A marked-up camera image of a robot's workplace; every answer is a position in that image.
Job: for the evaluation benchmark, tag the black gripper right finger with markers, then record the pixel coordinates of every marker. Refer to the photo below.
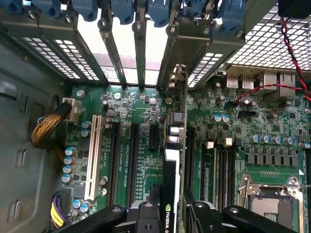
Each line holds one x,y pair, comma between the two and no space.
204,218

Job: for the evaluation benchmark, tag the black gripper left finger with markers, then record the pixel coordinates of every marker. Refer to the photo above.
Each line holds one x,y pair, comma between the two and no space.
148,218

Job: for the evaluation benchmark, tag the RAM slot with black latches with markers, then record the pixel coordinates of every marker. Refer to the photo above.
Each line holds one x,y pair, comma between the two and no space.
233,170
218,174

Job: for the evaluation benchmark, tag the silver locking lever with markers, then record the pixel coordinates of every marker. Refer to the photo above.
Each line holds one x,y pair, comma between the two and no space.
247,194

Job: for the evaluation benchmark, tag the long black expansion slot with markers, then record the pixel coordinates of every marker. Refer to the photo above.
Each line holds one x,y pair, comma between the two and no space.
133,165
114,165
192,157

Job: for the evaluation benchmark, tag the silver CPU socket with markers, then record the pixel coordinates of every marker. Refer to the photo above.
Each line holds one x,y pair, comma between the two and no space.
269,208

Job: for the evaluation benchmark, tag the white expansion slot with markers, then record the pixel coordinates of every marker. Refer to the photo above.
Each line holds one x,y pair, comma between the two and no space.
93,157

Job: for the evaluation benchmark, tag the short black expansion slot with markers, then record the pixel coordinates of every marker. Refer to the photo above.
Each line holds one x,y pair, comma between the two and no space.
153,136

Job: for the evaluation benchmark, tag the green motherboard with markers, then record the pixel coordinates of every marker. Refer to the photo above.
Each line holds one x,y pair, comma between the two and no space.
145,109

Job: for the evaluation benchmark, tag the grey metal PC case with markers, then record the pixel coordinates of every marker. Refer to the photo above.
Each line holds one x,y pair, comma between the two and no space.
24,72

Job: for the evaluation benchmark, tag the blue slot clip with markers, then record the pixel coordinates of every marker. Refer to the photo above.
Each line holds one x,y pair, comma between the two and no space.
230,17
159,13

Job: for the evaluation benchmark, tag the black plastic switch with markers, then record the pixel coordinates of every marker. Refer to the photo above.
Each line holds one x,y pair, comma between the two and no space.
294,8

